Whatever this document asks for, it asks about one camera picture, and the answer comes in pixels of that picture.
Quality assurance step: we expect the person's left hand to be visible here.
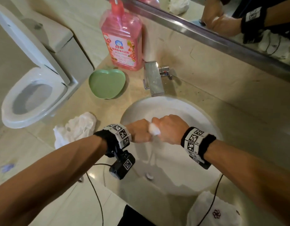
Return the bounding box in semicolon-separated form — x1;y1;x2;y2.
125;119;153;143

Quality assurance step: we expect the person's right hand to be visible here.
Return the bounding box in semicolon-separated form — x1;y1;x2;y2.
151;114;190;146

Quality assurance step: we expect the small white wet wad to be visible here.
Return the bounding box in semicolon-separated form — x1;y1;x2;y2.
148;123;161;136

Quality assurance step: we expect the person's left forearm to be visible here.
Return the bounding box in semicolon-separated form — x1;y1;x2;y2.
0;135;108;226

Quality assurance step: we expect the person's right forearm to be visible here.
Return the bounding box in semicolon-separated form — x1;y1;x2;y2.
203;139;290;226

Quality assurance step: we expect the black marker wristband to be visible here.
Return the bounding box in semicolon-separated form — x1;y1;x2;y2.
180;126;217;164
93;123;132;158

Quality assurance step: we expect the white round sink basin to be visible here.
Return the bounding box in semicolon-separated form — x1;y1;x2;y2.
120;96;224;197

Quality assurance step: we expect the chrome square faucet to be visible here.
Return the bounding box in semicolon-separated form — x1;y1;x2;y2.
143;61;173;97

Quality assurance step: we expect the green apple-shaped dish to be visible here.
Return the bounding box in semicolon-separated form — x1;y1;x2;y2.
89;69;126;100

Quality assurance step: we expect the crumpled white cloth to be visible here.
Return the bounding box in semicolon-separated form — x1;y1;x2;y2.
53;112;97;150

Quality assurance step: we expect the pink liquid soap bottle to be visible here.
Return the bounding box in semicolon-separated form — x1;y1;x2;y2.
99;0;144;71

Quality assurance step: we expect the white towel with flower embroidery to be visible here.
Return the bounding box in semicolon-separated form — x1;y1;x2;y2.
186;191;243;226

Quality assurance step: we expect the white toilet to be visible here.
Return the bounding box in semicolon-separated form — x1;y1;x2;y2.
0;3;94;129

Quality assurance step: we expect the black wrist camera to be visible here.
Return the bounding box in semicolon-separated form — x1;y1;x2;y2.
109;147;136;180
189;153;212;170

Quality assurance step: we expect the thin black cable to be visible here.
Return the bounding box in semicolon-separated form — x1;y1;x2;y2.
85;163;112;226
196;174;224;226

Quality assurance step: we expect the wall mirror with metal frame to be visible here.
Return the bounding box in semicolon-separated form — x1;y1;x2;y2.
105;0;290;79

